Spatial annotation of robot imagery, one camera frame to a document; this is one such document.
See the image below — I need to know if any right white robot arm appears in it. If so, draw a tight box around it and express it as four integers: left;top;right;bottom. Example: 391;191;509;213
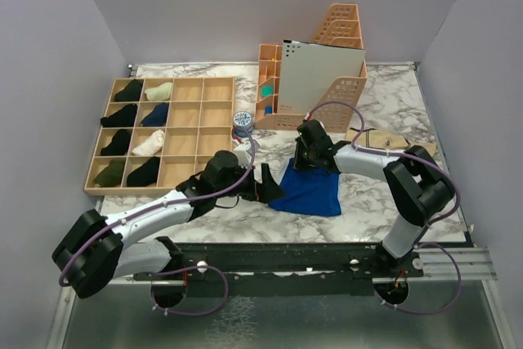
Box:
293;119;458;276

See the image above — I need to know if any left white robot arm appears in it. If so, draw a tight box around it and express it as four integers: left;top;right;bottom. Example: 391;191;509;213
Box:
51;150;284;298

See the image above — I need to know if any dark green rolled sock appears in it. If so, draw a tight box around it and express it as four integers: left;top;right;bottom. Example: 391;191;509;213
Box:
93;159;125;187

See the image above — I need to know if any beige underwear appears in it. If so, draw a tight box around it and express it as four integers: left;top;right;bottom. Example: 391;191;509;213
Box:
355;128;436;157

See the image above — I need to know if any navy rolled sock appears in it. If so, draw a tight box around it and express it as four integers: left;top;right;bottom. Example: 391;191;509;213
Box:
141;102;169;127

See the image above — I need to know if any black rolled sock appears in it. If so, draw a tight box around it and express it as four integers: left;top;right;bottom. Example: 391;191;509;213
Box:
126;157;160;187
100;129;132;156
101;104;138;128
114;79;143;102

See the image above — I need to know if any grey white folder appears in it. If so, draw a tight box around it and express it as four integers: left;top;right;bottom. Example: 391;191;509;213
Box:
278;40;366;114

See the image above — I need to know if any pale green rolled sock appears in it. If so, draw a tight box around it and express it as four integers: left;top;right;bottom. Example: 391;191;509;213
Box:
145;82;173;101

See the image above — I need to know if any blue boxer underwear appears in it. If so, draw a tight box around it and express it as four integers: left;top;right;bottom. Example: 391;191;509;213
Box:
268;158;342;217

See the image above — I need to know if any aluminium extrusion rail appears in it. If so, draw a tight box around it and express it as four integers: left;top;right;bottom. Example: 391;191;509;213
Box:
418;248;498;281

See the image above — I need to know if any peach file organizer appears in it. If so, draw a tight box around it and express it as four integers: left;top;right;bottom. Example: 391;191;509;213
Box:
254;3;367;132

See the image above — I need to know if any wooden compartment tray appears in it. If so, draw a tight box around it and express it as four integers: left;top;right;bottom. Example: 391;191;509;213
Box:
84;77;235;196

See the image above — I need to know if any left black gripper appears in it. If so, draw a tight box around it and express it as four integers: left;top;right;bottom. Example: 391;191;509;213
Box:
216;161;286;204

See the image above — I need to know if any black rolled sock top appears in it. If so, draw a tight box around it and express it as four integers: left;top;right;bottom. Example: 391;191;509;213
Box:
114;79;143;102

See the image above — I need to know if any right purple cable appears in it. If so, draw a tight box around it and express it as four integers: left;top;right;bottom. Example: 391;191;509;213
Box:
304;101;465;314

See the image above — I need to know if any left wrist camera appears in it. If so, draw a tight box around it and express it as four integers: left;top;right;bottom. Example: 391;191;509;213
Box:
232;141;253;168

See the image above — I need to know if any black rolled sock bottom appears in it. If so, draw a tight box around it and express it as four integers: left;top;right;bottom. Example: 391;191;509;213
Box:
126;157;160;187

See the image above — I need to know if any blue patterned round tin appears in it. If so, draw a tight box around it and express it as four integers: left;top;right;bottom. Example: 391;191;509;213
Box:
233;111;254;138

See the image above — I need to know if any white rolled sock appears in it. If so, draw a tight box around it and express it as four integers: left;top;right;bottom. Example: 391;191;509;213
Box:
132;130;165;156

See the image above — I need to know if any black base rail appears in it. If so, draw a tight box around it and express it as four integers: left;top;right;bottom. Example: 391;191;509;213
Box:
134;242;423;297

